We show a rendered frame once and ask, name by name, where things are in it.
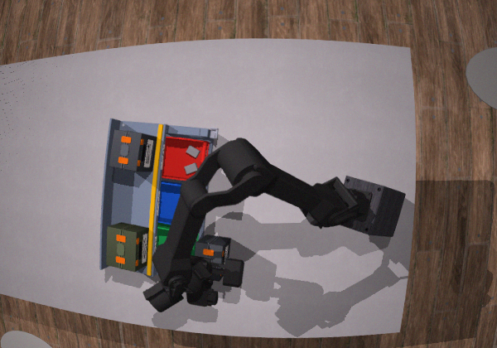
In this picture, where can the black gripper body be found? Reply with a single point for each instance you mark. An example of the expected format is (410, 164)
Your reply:
(233, 270)

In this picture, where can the red open bin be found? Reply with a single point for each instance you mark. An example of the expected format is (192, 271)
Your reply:
(176, 157)

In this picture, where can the olive green case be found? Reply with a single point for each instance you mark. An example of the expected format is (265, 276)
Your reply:
(127, 246)

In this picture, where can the green bin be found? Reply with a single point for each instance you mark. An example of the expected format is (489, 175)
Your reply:
(162, 230)

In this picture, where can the grey metal bin shelf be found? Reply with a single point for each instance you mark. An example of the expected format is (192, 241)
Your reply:
(126, 195)

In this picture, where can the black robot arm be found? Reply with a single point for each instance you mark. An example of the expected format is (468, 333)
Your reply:
(247, 170)

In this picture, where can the yellow flat bar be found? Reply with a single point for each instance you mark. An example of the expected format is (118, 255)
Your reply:
(153, 199)

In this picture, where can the blue open bin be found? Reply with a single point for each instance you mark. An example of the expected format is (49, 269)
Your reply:
(169, 195)

